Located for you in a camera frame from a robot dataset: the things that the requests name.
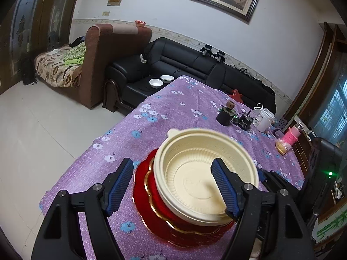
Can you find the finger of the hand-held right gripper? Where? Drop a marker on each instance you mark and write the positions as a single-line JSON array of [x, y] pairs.
[[273, 180]]

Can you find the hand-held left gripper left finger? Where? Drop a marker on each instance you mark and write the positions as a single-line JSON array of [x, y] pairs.
[[119, 188]]

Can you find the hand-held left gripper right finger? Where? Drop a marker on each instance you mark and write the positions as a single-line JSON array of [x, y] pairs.
[[225, 189]]

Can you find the red gold-rimmed plate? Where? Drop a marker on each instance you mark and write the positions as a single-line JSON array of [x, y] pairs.
[[141, 195]]

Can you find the cream plastic bowl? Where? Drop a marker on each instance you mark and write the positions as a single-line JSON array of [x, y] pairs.
[[189, 178], [162, 195]]

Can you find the red plate with gold rim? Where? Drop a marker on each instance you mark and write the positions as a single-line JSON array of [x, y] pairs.
[[156, 208]]

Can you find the wrapped bread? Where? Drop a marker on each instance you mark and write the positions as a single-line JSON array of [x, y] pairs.
[[281, 146]]

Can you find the pink bottle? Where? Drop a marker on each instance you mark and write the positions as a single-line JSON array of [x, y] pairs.
[[291, 136]]

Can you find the small black device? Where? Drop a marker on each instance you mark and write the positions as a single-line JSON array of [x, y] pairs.
[[245, 121]]

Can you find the black cylinder with wooden knob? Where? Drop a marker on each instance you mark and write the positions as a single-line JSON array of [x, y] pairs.
[[224, 116]]

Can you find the purple floral tablecloth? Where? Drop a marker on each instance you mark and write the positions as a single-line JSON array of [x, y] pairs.
[[162, 119]]

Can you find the red plastic bag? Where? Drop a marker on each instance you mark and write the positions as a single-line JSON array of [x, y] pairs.
[[236, 96]]

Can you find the dark wooden cabinet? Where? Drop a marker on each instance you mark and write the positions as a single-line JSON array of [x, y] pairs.
[[320, 67]]

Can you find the white ceramic bowl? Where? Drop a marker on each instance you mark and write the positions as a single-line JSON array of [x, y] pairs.
[[156, 83], [167, 78]]

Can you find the leaf patterned blanket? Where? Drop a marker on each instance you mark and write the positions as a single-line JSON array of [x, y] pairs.
[[54, 67]]

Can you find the black grippers on sofa back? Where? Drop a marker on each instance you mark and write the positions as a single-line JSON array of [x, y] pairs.
[[212, 52]]

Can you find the black leather sofa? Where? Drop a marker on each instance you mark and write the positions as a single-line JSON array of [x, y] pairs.
[[173, 59]]

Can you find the brown fabric sofa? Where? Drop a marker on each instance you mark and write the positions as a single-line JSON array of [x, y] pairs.
[[111, 48]]

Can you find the black backpack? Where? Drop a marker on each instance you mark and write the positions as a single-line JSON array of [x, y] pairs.
[[28, 71]]

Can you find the small red bowl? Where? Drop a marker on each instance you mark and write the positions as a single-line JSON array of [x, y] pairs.
[[140, 23]]

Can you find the wooden glass door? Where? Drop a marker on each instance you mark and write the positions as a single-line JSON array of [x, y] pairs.
[[32, 27]]

